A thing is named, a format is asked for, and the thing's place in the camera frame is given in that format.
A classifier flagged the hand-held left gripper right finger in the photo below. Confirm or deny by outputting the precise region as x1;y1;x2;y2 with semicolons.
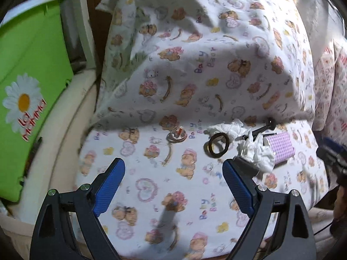
222;156;318;260

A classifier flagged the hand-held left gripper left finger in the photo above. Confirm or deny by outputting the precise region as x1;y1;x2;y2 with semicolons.
30;158;126;260

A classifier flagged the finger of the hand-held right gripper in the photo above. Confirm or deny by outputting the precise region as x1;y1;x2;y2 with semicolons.
317;138;347;176

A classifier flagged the white tissue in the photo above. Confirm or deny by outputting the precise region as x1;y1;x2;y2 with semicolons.
236;137;275;173
207;119;244;141

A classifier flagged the orange clear candy wrapper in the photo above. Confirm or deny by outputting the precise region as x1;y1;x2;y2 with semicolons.
167;127;187;143

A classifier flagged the purple checkered pouch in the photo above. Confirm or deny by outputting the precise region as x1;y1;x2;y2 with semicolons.
264;133;295;165

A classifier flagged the pink printed cloth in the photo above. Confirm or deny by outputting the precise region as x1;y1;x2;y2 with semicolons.
312;39;347;139

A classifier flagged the black key-like tool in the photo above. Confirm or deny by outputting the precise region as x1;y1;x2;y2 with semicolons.
239;117;277;142

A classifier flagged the bear print blanket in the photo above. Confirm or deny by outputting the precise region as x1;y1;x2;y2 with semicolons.
76;0;330;259

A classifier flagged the green daisy storage bin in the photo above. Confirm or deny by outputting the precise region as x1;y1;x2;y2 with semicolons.
0;0;75;203

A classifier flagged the clear plastic bag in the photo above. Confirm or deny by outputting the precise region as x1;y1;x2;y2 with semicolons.
287;0;347;68

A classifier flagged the black hair tie ring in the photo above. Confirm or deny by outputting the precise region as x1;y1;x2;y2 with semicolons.
207;133;230;158

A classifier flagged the cream bed frame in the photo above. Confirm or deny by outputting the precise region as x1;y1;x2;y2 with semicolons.
0;68;101;252

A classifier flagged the white frame post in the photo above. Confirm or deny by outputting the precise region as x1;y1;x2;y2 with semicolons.
60;0;97;70

